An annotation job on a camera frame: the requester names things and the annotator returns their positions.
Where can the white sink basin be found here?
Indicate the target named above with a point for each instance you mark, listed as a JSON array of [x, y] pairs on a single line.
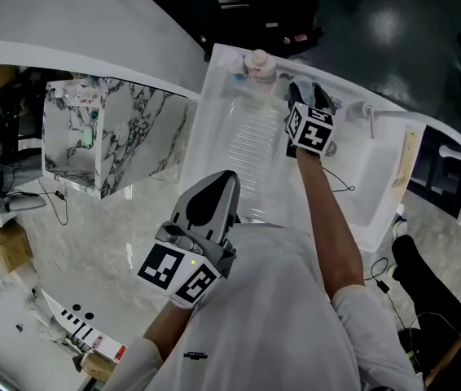
[[255, 145]]

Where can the white panel black marks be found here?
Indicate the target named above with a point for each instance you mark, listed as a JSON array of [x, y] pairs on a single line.
[[75, 328]]

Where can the person's right forearm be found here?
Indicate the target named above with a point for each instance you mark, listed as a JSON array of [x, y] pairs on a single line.
[[328, 226]]

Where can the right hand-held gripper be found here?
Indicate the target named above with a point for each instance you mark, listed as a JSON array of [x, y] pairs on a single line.
[[310, 128]]

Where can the pink liquid bottle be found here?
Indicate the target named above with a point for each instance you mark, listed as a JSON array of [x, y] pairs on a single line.
[[260, 65]]

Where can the black metal stand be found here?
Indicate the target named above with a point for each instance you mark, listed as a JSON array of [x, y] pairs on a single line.
[[434, 169]]

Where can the wide black cabinet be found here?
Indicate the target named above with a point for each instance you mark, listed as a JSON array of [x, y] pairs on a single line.
[[230, 23]]

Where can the person's left forearm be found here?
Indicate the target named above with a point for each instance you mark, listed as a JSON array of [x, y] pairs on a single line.
[[169, 328]]

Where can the wooden strip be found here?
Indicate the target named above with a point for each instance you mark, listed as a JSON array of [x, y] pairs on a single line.
[[405, 157]]

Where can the clear bottle red label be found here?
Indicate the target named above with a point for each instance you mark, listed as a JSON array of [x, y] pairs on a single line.
[[86, 95]]

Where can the person's white shirt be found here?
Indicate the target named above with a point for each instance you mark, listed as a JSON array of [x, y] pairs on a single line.
[[263, 320]]

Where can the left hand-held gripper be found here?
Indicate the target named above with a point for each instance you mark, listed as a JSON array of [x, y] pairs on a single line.
[[169, 271]]

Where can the large cardboard box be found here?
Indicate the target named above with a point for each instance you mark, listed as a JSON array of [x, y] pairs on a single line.
[[4, 77]]

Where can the pale green oval bar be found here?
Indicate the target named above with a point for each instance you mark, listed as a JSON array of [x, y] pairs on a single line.
[[88, 137]]

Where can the marble sink cabinet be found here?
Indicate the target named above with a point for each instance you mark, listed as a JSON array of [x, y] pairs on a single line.
[[141, 137]]

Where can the small cardboard box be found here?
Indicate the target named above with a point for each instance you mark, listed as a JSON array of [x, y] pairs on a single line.
[[8, 247]]

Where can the white curved faucet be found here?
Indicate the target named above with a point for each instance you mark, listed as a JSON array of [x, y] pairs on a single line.
[[418, 116]]

